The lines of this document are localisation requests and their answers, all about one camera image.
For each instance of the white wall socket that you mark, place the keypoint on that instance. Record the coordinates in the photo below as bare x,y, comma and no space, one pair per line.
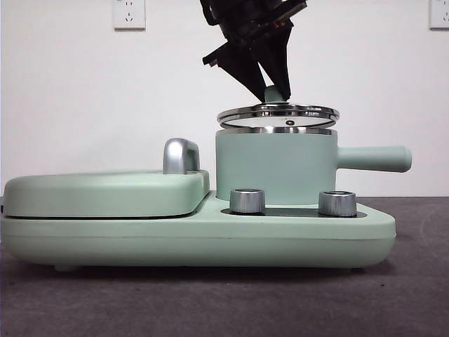
440,14
129,15

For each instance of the silver control knob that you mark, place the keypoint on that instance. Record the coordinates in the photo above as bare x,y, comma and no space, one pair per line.
247,201
337,203

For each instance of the green breakfast machine base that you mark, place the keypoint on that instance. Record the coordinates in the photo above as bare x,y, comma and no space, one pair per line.
210,242

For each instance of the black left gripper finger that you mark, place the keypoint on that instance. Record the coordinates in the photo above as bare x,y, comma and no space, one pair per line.
238,66
279,59

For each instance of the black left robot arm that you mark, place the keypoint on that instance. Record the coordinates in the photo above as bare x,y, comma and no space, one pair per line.
252,17

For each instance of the glass pot lid green knob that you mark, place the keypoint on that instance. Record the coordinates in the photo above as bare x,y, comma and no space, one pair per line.
271,95

